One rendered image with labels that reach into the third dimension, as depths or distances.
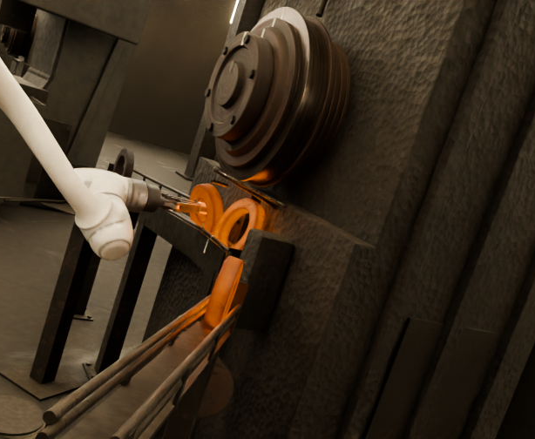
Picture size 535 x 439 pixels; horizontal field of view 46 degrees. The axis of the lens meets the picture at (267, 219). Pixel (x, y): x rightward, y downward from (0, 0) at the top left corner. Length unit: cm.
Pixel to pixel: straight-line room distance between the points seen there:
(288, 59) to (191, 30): 1069
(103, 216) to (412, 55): 80
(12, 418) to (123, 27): 347
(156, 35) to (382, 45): 1056
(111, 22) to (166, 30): 785
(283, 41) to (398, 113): 36
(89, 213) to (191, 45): 1079
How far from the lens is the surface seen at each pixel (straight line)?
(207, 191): 182
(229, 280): 121
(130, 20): 432
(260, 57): 159
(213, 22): 1241
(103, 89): 455
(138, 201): 173
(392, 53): 156
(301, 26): 164
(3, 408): 108
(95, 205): 155
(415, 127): 141
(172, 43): 1215
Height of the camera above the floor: 105
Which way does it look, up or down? 8 degrees down
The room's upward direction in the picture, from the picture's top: 19 degrees clockwise
